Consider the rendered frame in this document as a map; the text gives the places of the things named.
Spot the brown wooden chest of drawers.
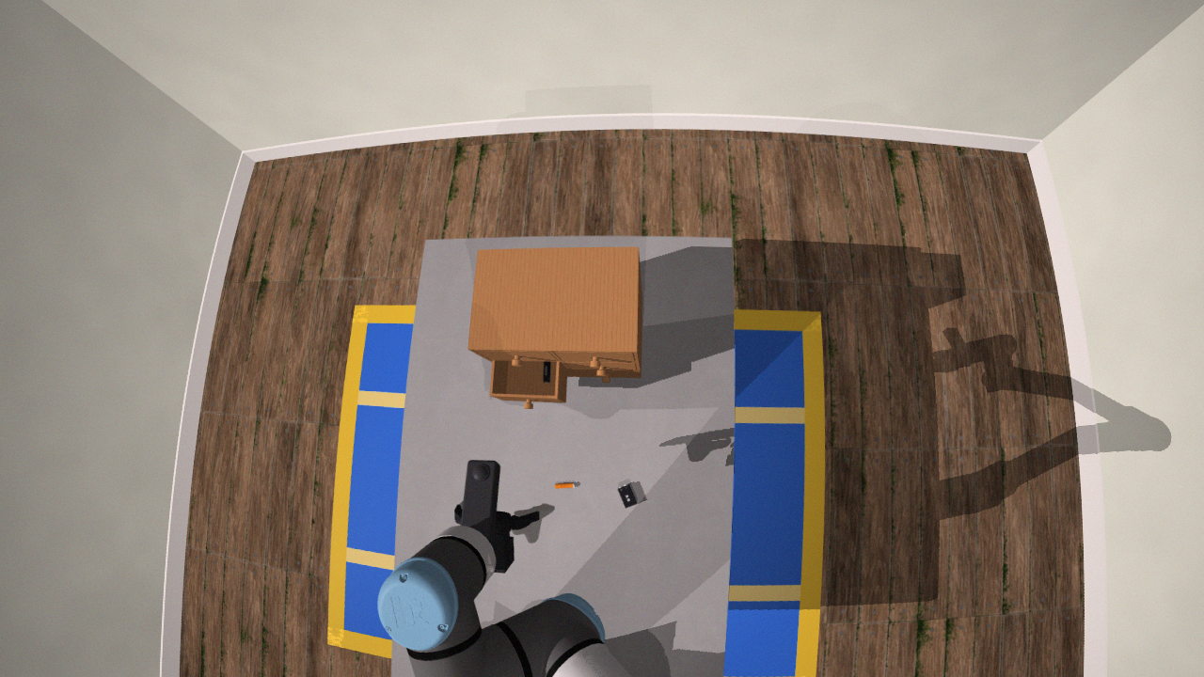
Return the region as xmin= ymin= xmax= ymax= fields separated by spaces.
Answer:
xmin=467 ymin=247 xmax=642 ymax=378

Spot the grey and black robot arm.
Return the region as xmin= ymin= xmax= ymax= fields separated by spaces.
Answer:
xmin=377 ymin=460 xmax=632 ymax=677

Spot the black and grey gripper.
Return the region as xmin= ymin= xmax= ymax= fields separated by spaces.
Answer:
xmin=454 ymin=501 xmax=555 ymax=573

